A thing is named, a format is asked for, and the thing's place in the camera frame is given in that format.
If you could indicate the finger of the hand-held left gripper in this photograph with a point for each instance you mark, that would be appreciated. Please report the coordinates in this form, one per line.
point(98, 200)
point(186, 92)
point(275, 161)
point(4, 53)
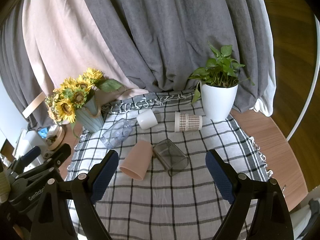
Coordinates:
point(31, 153)
point(58, 156)

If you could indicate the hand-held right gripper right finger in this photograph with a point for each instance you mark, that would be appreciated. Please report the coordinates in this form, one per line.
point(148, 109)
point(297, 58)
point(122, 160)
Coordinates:
point(220, 177)

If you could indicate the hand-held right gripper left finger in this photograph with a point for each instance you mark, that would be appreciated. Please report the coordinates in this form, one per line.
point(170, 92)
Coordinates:
point(105, 177)

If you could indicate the pink cup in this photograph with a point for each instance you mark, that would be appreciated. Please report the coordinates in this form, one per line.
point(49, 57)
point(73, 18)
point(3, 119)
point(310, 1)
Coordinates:
point(137, 160)

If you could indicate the clear plastic cup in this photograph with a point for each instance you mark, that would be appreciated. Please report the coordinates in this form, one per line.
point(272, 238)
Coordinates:
point(117, 132)

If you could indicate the grey transparent square cup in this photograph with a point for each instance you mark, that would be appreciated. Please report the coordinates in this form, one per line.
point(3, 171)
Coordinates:
point(170, 155)

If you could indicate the brown checked paper cup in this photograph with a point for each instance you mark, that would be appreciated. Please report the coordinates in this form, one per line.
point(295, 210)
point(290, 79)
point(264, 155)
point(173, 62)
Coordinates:
point(187, 121)

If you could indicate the white cup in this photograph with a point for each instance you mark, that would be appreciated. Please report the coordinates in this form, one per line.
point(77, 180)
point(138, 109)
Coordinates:
point(147, 120)

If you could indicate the white box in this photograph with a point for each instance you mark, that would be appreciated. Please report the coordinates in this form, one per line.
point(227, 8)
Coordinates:
point(27, 142)

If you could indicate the teal ribbed vase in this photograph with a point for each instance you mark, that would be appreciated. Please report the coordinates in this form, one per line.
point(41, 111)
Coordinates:
point(90, 120)

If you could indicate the sunflower bouquet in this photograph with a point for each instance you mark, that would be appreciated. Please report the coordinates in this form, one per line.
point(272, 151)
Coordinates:
point(67, 105)

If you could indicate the black white checked tablecloth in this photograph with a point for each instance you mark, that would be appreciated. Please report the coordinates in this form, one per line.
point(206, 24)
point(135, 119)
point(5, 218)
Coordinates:
point(162, 200)

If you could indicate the white ribbed plant pot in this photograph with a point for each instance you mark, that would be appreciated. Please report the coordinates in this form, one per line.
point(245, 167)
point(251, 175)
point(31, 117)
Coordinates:
point(217, 102)

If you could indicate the white curved hoop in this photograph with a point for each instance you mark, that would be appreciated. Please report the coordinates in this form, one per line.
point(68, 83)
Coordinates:
point(300, 115)

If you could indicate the pink curtain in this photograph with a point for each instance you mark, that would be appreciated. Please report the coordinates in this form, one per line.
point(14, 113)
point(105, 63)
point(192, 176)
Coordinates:
point(62, 42)

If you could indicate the green leafy plant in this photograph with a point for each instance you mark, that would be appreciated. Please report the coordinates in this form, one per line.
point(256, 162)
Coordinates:
point(220, 62)

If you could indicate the white curtain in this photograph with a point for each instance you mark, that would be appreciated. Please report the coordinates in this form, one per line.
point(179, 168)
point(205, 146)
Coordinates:
point(268, 55)

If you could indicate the grey curtain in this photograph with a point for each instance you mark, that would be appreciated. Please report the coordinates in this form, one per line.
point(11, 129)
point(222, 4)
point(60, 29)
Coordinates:
point(162, 42)

